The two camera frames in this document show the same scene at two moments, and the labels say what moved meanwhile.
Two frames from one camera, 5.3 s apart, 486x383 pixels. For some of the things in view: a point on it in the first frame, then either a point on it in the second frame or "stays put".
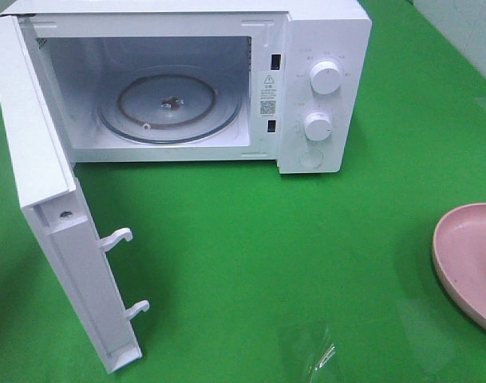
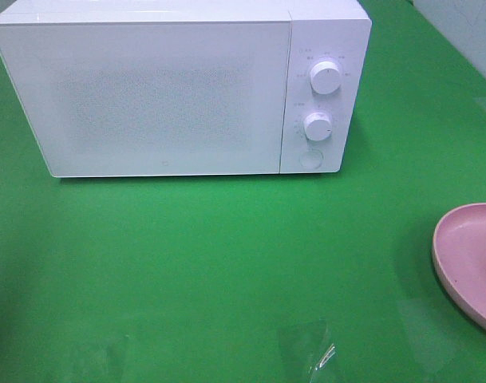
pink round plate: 464,248 stays put
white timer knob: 318,126 stays put
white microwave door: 52,199 to 108,98
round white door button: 311,158 stays put
